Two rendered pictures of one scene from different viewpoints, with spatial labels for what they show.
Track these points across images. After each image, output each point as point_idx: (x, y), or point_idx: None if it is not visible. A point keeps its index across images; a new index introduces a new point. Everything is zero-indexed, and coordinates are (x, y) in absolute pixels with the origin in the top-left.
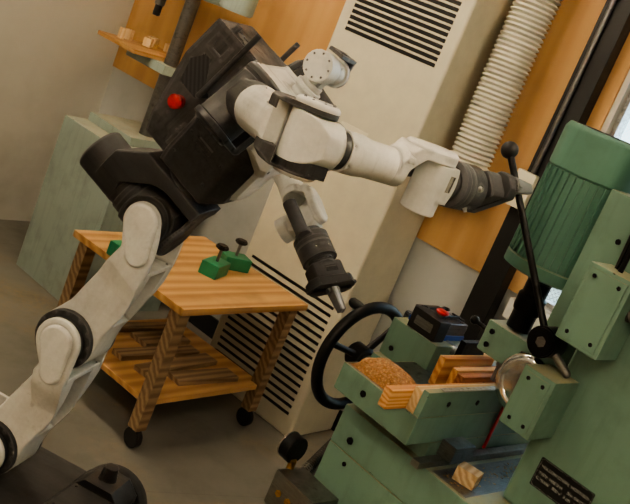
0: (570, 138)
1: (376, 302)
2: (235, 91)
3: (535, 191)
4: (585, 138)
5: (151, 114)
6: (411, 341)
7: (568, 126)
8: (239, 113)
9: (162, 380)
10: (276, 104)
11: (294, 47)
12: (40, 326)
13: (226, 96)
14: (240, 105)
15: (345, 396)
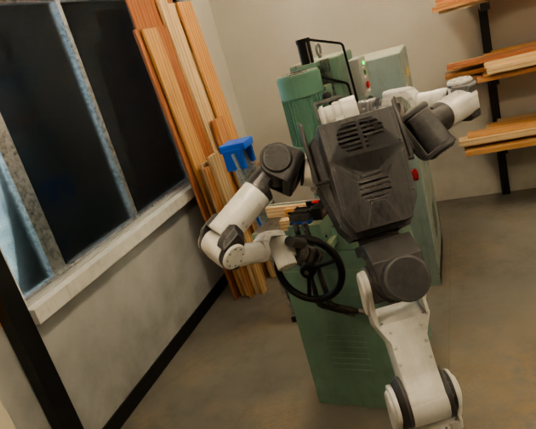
0: (315, 77)
1: (305, 235)
2: (447, 114)
3: (312, 112)
4: (318, 73)
5: (415, 199)
6: (327, 222)
7: (309, 74)
8: (460, 116)
9: None
10: (475, 88)
11: (302, 126)
12: (459, 394)
13: (443, 123)
14: (460, 111)
15: (310, 295)
